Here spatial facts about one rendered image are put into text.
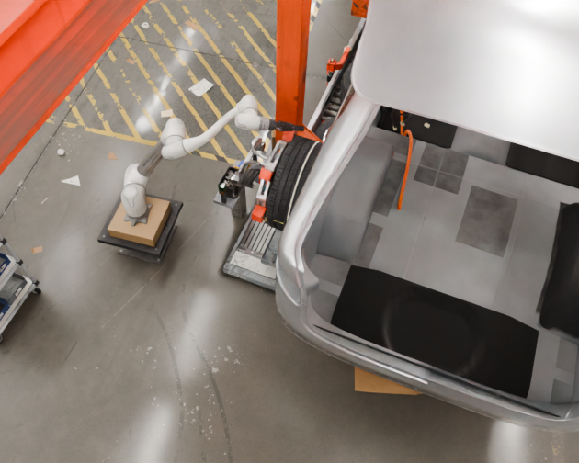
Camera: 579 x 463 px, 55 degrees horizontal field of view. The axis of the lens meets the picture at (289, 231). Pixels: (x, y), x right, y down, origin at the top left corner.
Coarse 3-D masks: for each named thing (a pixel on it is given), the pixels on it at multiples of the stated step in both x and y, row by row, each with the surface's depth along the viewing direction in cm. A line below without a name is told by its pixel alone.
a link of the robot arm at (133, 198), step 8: (128, 192) 400; (136, 192) 401; (144, 192) 414; (128, 200) 400; (136, 200) 402; (144, 200) 411; (128, 208) 405; (136, 208) 406; (144, 208) 413; (136, 216) 414
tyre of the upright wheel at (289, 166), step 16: (304, 144) 366; (320, 144) 369; (288, 160) 357; (304, 160) 356; (288, 176) 354; (304, 176) 352; (272, 192) 357; (288, 192) 354; (272, 208) 362; (288, 208) 358; (272, 224) 377
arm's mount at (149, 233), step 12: (120, 204) 428; (156, 204) 428; (168, 204) 428; (120, 216) 422; (156, 216) 422; (168, 216) 434; (108, 228) 416; (120, 228) 416; (132, 228) 416; (144, 228) 416; (156, 228) 417; (132, 240) 420; (144, 240) 415; (156, 240) 420
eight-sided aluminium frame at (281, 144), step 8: (280, 144) 370; (288, 144) 376; (272, 152) 366; (280, 152) 366; (272, 160) 367; (272, 168) 360; (264, 184) 367; (264, 192) 367; (256, 200) 369; (264, 200) 366
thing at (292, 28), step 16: (288, 0) 316; (304, 0) 315; (288, 16) 324; (304, 16) 325; (288, 32) 334; (304, 32) 337; (288, 48) 344; (304, 48) 350; (288, 64) 355; (304, 64) 364; (288, 80) 366; (304, 80) 378; (288, 96) 378; (288, 112) 390
